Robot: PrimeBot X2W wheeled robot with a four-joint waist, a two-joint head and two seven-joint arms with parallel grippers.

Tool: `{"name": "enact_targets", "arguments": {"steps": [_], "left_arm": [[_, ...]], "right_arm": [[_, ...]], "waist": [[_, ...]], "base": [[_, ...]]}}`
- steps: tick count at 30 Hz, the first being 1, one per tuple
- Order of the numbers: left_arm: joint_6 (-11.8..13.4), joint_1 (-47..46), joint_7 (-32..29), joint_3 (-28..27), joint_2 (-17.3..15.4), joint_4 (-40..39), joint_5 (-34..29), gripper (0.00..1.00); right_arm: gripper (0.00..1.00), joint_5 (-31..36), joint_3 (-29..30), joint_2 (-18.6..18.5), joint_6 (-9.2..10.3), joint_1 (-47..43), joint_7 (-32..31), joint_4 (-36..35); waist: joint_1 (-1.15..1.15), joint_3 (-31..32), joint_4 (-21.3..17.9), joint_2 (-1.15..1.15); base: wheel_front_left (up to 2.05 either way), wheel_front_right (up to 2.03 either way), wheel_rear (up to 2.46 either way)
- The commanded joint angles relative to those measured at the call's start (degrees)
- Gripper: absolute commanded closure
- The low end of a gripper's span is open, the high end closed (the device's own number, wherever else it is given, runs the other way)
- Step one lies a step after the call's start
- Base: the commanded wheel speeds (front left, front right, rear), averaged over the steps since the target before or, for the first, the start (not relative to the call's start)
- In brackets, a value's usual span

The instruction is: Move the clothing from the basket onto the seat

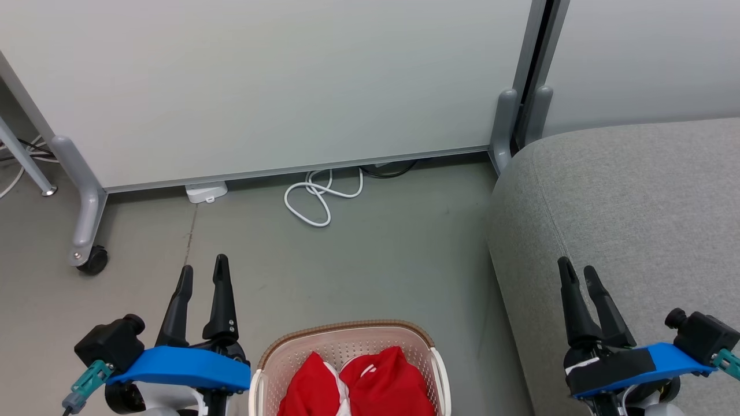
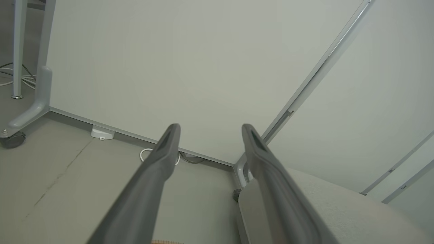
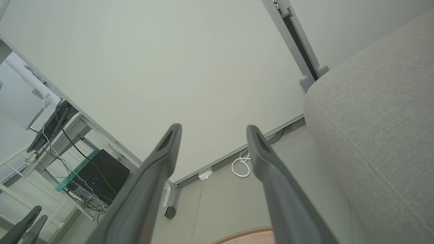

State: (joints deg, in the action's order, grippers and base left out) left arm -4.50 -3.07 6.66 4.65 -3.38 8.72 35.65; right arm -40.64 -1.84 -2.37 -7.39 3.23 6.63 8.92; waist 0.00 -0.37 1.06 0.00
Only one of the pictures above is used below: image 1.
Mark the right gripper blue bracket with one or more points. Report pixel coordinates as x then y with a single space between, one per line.
618 370

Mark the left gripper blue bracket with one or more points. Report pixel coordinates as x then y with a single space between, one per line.
185 367

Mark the red white-striped garment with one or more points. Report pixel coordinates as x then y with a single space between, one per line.
387 387

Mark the grey fabric sofa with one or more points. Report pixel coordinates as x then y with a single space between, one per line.
624 202

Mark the white power adapter box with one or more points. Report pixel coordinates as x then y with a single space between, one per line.
206 191

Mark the white laundry basket brown rim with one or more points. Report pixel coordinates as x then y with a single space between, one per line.
347 338

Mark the grey partition foot with caster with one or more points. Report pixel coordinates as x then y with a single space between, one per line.
87 202

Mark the grey metal table leg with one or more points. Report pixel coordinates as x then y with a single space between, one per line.
26 159

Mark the large white partition panel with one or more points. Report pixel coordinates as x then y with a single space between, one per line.
260 86

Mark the narrow white partition panel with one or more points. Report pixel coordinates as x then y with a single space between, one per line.
636 58

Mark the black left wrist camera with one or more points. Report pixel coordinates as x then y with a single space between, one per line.
110 344

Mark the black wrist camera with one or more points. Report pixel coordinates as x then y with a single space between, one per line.
110 344
705 338

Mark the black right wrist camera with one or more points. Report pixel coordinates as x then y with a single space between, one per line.
705 338

